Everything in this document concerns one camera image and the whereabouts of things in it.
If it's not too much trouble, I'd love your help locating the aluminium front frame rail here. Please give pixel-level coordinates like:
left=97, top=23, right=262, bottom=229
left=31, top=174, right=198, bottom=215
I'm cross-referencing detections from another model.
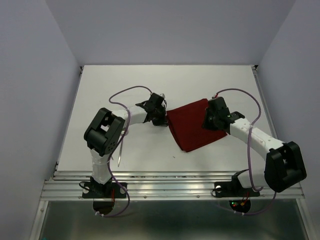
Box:
left=39, top=170, right=306, bottom=201

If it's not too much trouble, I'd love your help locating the silver metal spoon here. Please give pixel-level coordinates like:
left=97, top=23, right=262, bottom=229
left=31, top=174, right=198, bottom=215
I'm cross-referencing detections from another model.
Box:
left=117, top=129, right=128, bottom=168

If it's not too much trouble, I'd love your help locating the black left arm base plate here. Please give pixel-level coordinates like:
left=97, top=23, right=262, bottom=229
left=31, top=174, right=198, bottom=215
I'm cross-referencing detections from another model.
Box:
left=78, top=181, right=127, bottom=199

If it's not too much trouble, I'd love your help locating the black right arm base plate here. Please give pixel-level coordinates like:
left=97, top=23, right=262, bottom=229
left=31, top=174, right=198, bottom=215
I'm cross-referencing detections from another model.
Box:
left=211, top=180, right=260, bottom=198

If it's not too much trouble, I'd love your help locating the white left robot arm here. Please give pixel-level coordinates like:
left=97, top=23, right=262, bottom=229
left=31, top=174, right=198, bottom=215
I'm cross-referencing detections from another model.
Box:
left=84, top=92, right=168, bottom=197

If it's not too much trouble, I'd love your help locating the aluminium right side rail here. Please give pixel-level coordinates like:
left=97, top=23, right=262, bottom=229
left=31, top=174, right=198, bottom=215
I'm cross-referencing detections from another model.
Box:
left=251, top=64, right=291, bottom=178

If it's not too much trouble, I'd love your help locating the dark red cloth napkin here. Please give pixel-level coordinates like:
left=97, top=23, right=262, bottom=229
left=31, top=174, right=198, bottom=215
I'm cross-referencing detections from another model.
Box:
left=166, top=98, right=227, bottom=153

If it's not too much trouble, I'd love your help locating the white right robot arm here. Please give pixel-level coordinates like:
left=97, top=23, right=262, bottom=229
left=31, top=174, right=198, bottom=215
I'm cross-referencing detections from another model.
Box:
left=202, top=97, right=307, bottom=195

